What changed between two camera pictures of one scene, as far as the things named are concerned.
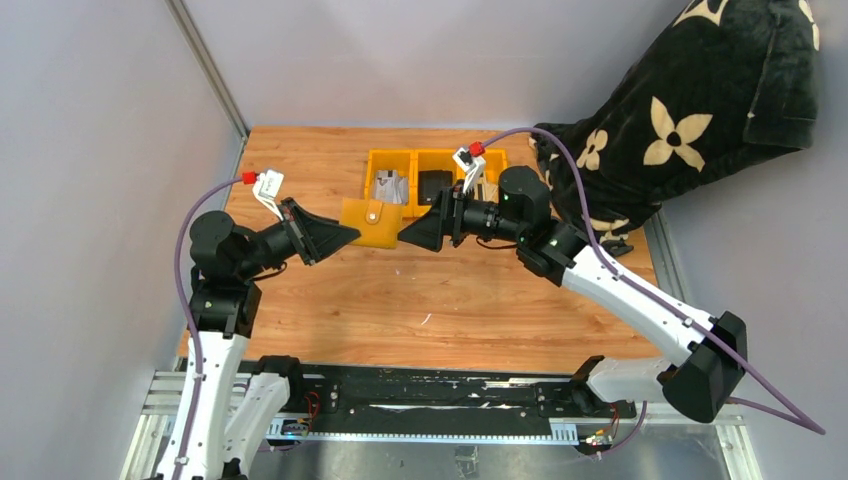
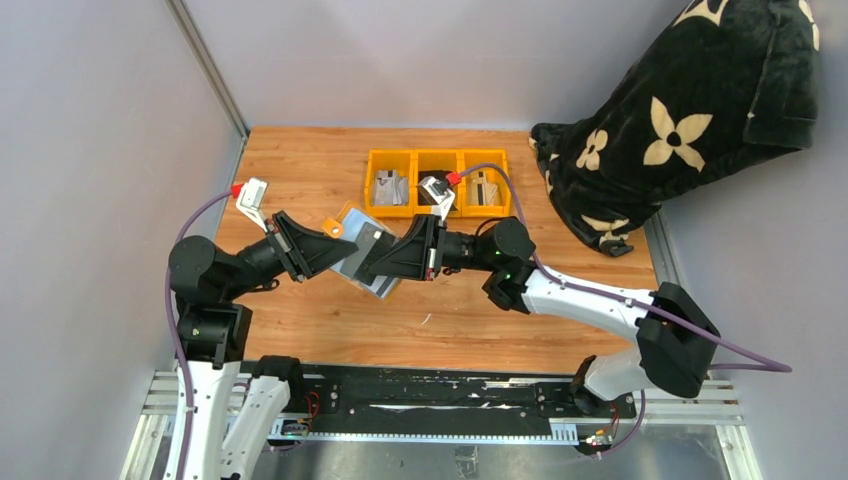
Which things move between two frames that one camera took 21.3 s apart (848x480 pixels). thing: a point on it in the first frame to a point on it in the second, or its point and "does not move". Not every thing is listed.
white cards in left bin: (391, 188) does not move
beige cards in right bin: (485, 191) does not move
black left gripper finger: (323, 229) to (310, 248)
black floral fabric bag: (730, 83) does not move
